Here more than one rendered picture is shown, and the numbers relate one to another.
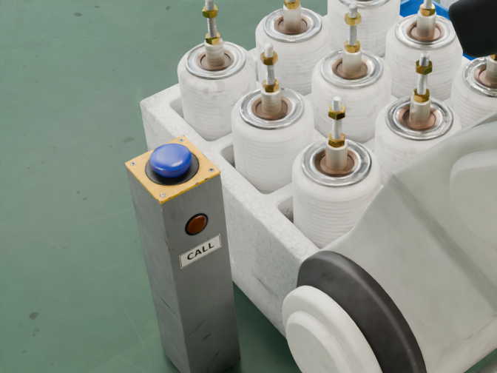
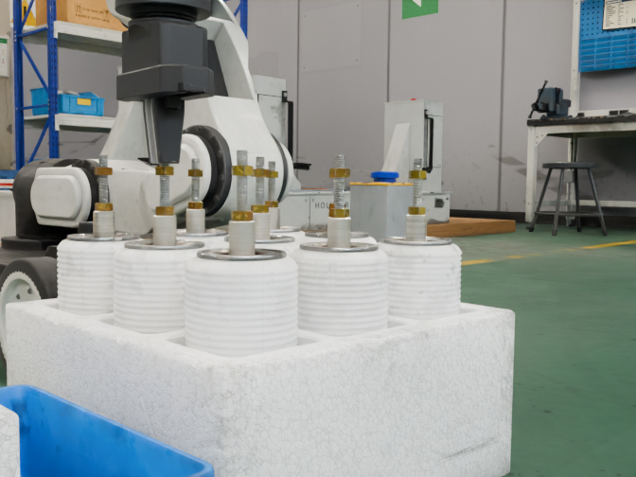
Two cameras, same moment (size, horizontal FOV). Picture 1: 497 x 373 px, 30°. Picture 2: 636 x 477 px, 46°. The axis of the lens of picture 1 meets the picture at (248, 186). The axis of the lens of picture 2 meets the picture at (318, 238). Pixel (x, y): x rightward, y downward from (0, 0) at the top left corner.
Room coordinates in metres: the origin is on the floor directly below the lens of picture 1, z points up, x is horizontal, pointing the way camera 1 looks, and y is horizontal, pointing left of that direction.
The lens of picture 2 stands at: (1.68, -0.25, 0.31)
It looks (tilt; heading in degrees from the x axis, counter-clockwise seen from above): 4 degrees down; 167
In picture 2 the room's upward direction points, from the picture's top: 1 degrees clockwise
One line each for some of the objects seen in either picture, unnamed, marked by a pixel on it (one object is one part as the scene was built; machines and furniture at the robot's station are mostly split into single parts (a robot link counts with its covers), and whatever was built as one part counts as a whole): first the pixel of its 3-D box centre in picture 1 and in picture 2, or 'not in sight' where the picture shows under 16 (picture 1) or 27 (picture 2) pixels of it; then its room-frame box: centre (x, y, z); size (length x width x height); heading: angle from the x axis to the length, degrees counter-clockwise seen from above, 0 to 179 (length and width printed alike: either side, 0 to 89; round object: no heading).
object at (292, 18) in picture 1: (292, 16); (339, 234); (0.99, -0.07, 0.26); 0.02 x 0.02 x 0.03
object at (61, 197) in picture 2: not in sight; (101, 196); (0.15, -0.34, 0.28); 0.21 x 0.20 x 0.13; 33
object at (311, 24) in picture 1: (292, 25); (339, 248); (0.99, -0.07, 0.25); 0.08 x 0.08 x 0.01
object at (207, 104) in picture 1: (221, 118); (414, 326); (0.93, 0.03, 0.16); 0.10 x 0.10 x 0.18
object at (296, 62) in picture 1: (294, 82); (337, 342); (0.99, -0.07, 0.16); 0.10 x 0.10 x 0.18
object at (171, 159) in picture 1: (171, 163); (384, 178); (0.67, 0.07, 0.32); 0.04 x 0.04 x 0.02
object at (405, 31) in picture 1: (425, 32); (165, 246); (0.95, -0.24, 0.25); 0.08 x 0.08 x 0.01
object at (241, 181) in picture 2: not in sight; (241, 195); (1.05, -0.17, 0.30); 0.01 x 0.01 x 0.08
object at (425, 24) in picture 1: (426, 23); (165, 232); (0.95, -0.24, 0.26); 0.02 x 0.02 x 0.03
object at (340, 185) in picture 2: not in sight; (339, 194); (0.99, -0.07, 0.30); 0.01 x 0.01 x 0.08
